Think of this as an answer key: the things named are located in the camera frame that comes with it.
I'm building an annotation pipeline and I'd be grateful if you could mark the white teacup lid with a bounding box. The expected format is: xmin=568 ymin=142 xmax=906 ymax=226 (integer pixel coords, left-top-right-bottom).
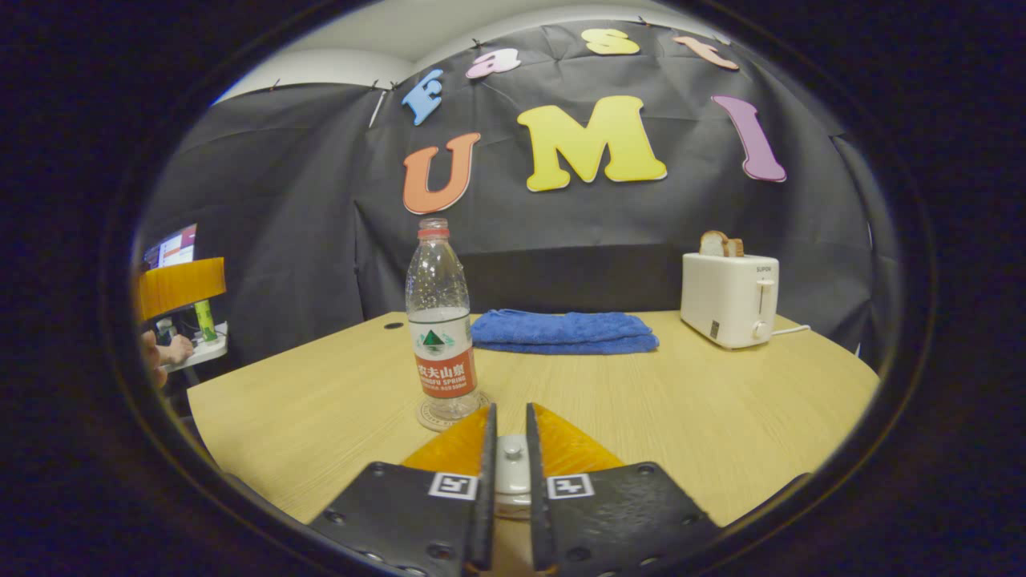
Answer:
xmin=494 ymin=434 xmax=533 ymax=520

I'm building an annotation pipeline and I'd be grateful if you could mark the computer monitor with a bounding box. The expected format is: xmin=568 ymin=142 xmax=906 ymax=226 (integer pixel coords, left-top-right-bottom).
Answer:
xmin=143 ymin=223 xmax=199 ymax=271

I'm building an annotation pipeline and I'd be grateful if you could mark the folded blue towel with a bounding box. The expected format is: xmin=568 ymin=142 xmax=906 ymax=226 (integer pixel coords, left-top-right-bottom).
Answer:
xmin=471 ymin=309 xmax=660 ymax=356

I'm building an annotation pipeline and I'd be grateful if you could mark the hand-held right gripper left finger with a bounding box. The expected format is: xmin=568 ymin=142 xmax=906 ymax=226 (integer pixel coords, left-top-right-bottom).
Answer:
xmin=309 ymin=403 xmax=498 ymax=577

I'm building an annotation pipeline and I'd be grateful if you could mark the round cork coaster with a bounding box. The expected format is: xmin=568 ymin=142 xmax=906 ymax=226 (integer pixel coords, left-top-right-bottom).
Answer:
xmin=416 ymin=390 xmax=491 ymax=433

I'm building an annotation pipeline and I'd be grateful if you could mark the small white desk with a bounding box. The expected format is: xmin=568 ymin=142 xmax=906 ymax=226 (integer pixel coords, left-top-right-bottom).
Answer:
xmin=164 ymin=322 xmax=230 ymax=373

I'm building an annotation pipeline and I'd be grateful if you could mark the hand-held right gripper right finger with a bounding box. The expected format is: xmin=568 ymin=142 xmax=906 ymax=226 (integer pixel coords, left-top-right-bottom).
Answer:
xmin=525 ymin=403 xmax=722 ymax=577

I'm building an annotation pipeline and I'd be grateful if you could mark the white toaster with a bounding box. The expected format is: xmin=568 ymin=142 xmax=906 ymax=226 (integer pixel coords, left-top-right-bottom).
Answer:
xmin=680 ymin=252 xmax=780 ymax=350

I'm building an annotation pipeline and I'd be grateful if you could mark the clear plastic water bottle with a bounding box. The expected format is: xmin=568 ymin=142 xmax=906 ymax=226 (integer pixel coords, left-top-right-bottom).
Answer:
xmin=405 ymin=217 xmax=482 ymax=423

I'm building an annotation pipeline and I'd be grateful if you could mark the black backdrop cloth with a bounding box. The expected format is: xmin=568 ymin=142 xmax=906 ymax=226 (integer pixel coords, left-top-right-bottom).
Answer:
xmin=136 ymin=18 xmax=899 ymax=373

